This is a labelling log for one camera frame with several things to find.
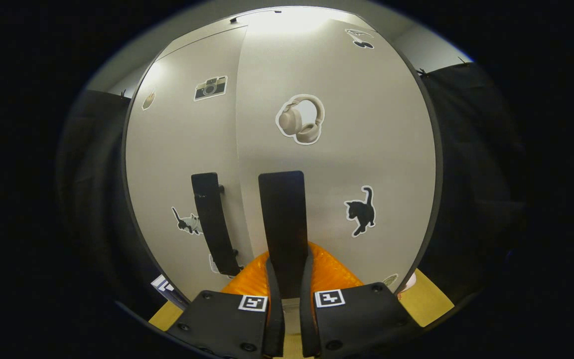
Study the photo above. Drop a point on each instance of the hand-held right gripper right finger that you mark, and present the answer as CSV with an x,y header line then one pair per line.
x,y
307,319

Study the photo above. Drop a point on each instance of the stack of blue books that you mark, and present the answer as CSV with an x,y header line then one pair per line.
x,y
172,296

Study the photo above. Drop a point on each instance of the white double-door shoe cabinet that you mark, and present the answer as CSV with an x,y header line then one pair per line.
x,y
292,17

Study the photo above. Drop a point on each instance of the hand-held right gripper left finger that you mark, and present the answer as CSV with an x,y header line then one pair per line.
x,y
274,319

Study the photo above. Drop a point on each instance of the white cabinet door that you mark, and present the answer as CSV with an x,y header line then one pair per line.
x,y
177,149
366,124

